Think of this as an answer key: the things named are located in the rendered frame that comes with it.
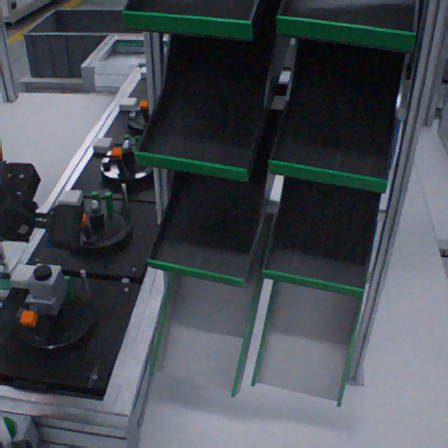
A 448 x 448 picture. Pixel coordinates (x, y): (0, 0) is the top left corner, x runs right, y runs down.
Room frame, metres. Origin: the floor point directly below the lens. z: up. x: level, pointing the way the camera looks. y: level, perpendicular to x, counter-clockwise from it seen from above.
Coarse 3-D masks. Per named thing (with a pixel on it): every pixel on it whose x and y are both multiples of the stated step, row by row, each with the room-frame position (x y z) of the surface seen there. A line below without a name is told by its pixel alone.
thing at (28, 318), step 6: (30, 306) 0.59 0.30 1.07; (36, 306) 0.59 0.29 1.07; (24, 312) 0.57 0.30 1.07; (30, 312) 0.57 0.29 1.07; (36, 312) 0.58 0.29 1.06; (24, 318) 0.56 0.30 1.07; (30, 318) 0.56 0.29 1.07; (36, 318) 0.57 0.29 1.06; (24, 324) 0.56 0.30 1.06; (30, 324) 0.56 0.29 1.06; (36, 324) 0.57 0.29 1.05; (36, 330) 0.57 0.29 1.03; (42, 330) 0.58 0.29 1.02; (42, 336) 0.58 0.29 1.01
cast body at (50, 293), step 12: (36, 276) 0.63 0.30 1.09; (48, 276) 0.63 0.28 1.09; (60, 276) 0.65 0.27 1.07; (36, 288) 0.62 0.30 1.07; (48, 288) 0.62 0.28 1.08; (60, 288) 0.64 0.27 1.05; (36, 300) 0.61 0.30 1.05; (48, 300) 0.62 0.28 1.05; (60, 300) 0.63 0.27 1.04; (48, 312) 0.61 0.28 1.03
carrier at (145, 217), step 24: (72, 192) 1.01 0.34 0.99; (96, 192) 0.94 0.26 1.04; (96, 216) 0.88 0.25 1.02; (120, 216) 0.93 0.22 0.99; (144, 216) 0.95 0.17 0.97; (96, 240) 0.85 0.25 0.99; (120, 240) 0.85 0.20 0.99; (144, 240) 0.87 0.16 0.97; (48, 264) 0.80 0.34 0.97; (72, 264) 0.80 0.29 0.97; (96, 264) 0.80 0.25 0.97; (120, 264) 0.80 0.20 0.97; (144, 264) 0.80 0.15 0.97
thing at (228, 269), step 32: (256, 160) 0.69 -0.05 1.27; (192, 192) 0.65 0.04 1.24; (224, 192) 0.64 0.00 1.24; (256, 192) 0.64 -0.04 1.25; (160, 224) 0.59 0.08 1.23; (192, 224) 0.60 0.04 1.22; (224, 224) 0.60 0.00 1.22; (256, 224) 0.57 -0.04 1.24; (160, 256) 0.56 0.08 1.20; (192, 256) 0.56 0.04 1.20; (224, 256) 0.55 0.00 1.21
